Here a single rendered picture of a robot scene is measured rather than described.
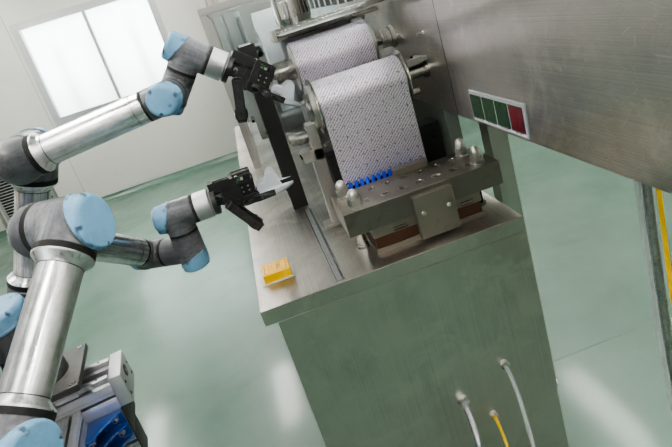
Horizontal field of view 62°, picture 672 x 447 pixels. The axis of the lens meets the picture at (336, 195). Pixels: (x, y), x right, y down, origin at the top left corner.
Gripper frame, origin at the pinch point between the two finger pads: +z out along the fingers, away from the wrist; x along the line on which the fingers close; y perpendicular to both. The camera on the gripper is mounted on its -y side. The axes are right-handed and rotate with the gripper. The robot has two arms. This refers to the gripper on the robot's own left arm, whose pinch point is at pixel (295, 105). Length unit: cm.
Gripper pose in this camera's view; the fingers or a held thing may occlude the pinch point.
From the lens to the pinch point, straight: 150.2
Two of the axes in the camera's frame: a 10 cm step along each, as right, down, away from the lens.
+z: 9.0, 3.3, 2.8
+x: -1.9, -2.8, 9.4
